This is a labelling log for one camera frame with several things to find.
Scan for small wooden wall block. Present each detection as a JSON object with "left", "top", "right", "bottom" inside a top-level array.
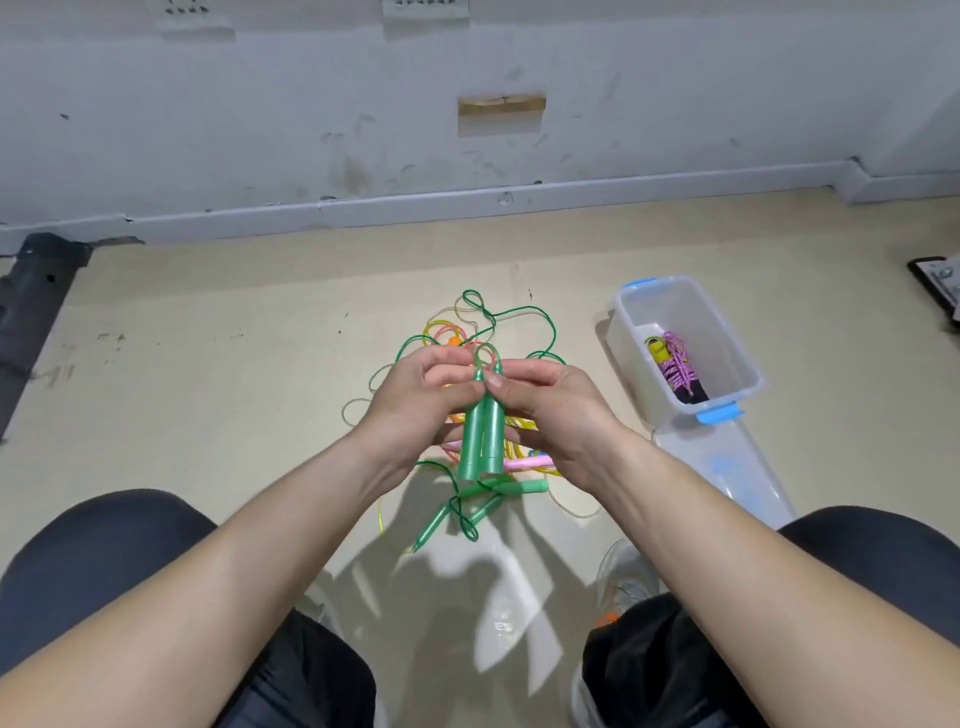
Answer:
[{"left": 457, "top": 94, "right": 549, "bottom": 122}]

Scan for person's right hand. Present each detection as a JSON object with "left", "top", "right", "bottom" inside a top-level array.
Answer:
[{"left": 483, "top": 357, "right": 635, "bottom": 492}]

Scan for clear plastic box lid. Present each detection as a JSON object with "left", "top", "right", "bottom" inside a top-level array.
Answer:
[{"left": 652, "top": 412, "right": 798, "bottom": 531}]

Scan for grey shoe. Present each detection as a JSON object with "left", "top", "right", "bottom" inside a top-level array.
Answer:
[
  {"left": 300, "top": 577, "right": 384, "bottom": 728},
  {"left": 570, "top": 537, "right": 665, "bottom": 728}
]

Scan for black metal rack frame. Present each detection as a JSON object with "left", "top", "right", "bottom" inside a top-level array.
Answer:
[{"left": 0, "top": 232, "right": 95, "bottom": 446}]

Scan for person's left forearm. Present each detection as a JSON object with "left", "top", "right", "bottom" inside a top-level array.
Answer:
[{"left": 0, "top": 432, "right": 419, "bottom": 728}]

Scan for grey left shoe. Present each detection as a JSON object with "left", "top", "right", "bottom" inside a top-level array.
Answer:
[{"left": 300, "top": 577, "right": 384, "bottom": 728}]

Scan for person's right forearm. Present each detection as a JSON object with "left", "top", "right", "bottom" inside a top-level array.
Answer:
[{"left": 592, "top": 442, "right": 960, "bottom": 728}]

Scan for pile of colourful jump ropes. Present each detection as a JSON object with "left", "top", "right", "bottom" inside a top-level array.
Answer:
[{"left": 342, "top": 288, "right": 611, "bottom": 554}]

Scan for clear storage box blue latches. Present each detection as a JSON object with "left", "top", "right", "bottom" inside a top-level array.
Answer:
[{"left": 607, "top": 274, "right": 768, "bottom": 431}]

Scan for person's left hand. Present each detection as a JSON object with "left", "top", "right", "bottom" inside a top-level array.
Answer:
[{"left": 357, "top": 342, "right": 491, "bottom": 476}]

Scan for pink rope with black-yellow handles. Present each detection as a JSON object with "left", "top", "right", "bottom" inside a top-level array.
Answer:
[{"left": 645, "top": 330, "right": 711, "bottom": 407}]

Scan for grey right shoe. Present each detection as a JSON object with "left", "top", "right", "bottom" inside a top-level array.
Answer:
[{"left": 570, "top": 537, "right": 665, "bottom": 728}]

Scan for black shorts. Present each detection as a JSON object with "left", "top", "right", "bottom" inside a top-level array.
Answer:
[{"left": 0, "top": 487, "right": 960, "bottom": 728}]

